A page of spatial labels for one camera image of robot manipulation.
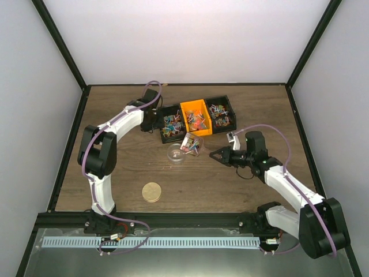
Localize black candy bin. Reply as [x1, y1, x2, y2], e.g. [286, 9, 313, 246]
[159, 104, 187, 144]
[204, 95, 237, 134]

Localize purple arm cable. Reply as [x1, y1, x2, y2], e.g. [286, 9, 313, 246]
[232, 123, 338, 256]
[82, 80, 164, 256]

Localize clear round container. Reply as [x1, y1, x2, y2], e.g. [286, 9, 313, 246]
[167, 143, 186, 164]

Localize black front mounting rail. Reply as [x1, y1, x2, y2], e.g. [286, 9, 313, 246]
[37, 212, 341, 234]

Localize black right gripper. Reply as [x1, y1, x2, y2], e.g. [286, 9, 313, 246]
[210, 146, 254, 169]

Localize orange candy bin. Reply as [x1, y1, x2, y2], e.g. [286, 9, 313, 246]
[180, 99, 213, 137]

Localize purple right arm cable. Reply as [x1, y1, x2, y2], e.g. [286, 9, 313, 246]
[232, 123, 338, 256]

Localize light blue slotted cable duct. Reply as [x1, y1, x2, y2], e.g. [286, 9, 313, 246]
[42, 237, 260, 250]

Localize brown plastic scoop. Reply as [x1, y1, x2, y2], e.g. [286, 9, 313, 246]
[179, 133, 210, 157]

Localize gold round lid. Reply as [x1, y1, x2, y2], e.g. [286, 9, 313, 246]
[142, 182, 162, 203]

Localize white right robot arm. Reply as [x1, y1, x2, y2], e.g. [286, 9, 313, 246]
[209, 131, 351, 259]

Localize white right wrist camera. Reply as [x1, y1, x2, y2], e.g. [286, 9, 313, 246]
[227, 132, 240, 151]

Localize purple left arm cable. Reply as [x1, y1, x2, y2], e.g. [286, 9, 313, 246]
[82, 80, 164, 256]

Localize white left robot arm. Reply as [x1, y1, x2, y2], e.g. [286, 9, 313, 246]
[77, 87, 161, 233]

